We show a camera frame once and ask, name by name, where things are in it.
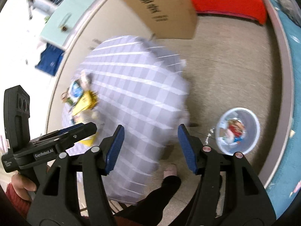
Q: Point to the red snack bag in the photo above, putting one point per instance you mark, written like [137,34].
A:
[236,127]

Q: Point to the blue white bag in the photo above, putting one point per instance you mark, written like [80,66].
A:
[75,90]

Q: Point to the blue plastic package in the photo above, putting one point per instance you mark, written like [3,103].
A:
[50,60]

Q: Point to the grey checked tablecloth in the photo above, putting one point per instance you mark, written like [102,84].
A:
[139,85]

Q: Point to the white base cabinet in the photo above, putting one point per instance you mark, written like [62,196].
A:
[103,19]

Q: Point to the blue plastic bucket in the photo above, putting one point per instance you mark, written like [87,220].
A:
[225,139]

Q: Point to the purple stair shelf unit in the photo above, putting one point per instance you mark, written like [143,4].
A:
[61,18]

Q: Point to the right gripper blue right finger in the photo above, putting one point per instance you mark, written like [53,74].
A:
[186,143]

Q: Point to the red storage bench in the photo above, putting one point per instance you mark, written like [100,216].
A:
[249,9]

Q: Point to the person's leg and foot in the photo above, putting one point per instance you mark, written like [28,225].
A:
[149,211]

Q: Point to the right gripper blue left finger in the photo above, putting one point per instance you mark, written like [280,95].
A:
[115,144]

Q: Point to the left hand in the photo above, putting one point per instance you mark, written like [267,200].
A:
[22,186]

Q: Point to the yellow snack bag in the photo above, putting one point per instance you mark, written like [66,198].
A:
[87,101]

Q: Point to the large cardboard box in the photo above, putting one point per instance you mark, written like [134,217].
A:
[167,19]

